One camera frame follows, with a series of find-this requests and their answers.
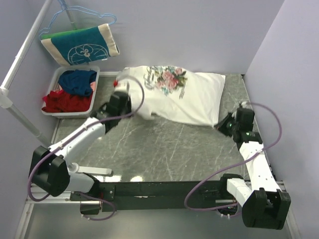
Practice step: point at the red t shirt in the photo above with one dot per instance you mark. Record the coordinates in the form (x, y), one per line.
(63, 102)

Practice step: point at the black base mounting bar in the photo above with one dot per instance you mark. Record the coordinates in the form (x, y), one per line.
(162, 195)

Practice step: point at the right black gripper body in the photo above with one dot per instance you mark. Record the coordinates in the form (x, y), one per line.
(228, 125)

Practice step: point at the blue wire hanger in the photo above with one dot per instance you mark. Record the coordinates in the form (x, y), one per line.
(78, 17)

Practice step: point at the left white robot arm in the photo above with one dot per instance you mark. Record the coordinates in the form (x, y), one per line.
(53, 170)

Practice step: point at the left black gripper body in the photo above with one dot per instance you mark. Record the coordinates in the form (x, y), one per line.
(127, 109)

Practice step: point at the navy blue t shirt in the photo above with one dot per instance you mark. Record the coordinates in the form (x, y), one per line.
(78, 82)

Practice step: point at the white clothes rack frame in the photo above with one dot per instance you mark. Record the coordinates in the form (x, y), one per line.
(29, 85)

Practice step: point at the teal cartoon towel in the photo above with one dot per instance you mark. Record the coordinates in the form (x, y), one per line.
(81, 46)

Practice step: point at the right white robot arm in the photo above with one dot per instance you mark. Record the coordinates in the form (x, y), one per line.
(264, 205)

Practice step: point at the white floral t shirt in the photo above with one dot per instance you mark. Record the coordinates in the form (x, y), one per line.
(175, 94)

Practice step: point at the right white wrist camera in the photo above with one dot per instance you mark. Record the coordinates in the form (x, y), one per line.
(245, 104)

